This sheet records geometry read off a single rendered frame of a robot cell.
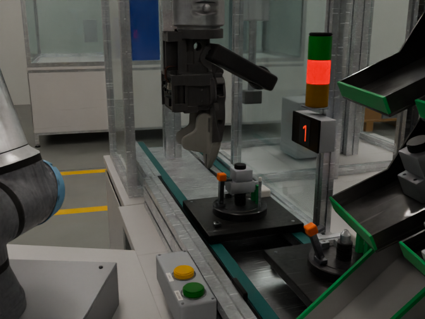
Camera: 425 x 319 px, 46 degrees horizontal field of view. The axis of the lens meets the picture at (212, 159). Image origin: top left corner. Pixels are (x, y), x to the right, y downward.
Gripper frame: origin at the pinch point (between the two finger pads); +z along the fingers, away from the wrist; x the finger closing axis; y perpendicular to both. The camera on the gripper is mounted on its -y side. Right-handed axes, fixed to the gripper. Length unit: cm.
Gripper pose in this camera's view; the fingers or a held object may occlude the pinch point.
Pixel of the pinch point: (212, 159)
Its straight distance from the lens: 79.0
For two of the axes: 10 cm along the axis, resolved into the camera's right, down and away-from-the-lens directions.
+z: 0.0, 9.6, 2.8
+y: -9.5, 0.9, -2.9
